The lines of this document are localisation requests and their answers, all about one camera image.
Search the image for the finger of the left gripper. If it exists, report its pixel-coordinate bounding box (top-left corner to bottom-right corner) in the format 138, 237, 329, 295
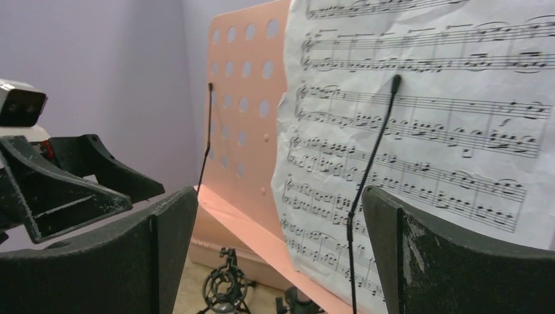
1, 135, 132, 243
48, 134, 165, 203

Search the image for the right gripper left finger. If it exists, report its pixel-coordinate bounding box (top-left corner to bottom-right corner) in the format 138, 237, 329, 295
1, 187, 198, 313

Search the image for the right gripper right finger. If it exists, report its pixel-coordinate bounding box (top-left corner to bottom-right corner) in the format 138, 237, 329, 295
362, 186, 554, 313

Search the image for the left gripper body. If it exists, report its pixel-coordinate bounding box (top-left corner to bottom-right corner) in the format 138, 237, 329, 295
0, 138, 48, 246

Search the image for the black microphone tripod stand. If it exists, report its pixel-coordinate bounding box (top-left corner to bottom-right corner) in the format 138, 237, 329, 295
198, 247, 258, 314

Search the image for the sheet music page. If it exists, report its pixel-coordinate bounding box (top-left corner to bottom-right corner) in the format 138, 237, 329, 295
272, 1, 554, 313

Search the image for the pink music stand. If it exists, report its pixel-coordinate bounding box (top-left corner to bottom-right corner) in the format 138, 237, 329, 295
190, 0, 400, 314

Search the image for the pink plastic storage box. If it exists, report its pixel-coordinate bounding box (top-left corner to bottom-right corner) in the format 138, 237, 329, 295
187, 208, 291, 290

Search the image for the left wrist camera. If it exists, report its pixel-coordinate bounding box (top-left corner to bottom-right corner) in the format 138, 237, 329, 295
1, 78, 50, 142

